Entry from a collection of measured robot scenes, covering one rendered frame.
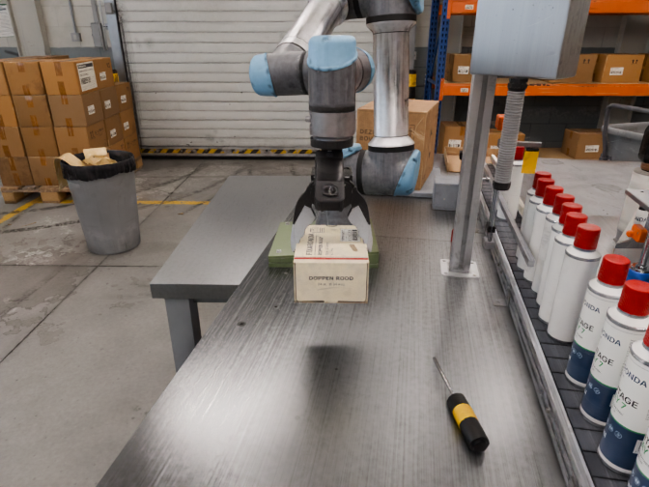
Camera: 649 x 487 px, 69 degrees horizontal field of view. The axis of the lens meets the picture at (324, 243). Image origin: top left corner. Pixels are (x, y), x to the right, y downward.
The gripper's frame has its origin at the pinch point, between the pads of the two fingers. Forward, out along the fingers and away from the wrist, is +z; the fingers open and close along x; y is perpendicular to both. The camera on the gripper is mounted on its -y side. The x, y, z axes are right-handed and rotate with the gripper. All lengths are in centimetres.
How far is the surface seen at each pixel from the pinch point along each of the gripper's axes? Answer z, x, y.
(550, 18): -38, -37, 13
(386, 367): 17.6, -9.7, -9.3
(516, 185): 1, -49, 48
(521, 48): -33.2, -33.7, 15.7
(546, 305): 9.0, -38.4, -2.4
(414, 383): 17.7, -14.0, -13.2
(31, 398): 99, 122, 73
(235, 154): 86, 114, 465
